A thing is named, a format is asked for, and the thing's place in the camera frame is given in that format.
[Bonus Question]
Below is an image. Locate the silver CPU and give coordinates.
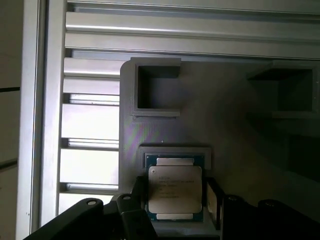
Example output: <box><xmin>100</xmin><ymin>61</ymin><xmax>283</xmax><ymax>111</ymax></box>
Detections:
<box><xmin>145</xmin><ymin>154</ymin><xmax>206</xmax><ymax>222</ymax></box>

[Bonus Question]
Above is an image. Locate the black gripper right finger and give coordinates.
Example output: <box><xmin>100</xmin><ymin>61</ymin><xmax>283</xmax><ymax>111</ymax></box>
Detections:
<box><xmin>204</xmin><ymin>176</ymin><xmax>320</xmax><ymax>240</ymax></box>

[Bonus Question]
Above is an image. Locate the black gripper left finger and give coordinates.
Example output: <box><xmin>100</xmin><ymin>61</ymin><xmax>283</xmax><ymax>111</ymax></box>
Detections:
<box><xmin>26</xmin><ymin>175</ymin><xmax>161</xmax><ymax>240</ymax></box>

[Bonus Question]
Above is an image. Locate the grey parts rack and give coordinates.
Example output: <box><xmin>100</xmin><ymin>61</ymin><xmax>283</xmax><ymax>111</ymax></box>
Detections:
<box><xmin>118</xmin><ymin>56</ymin><xmax>320</xmax><ymax>240</ymax></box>

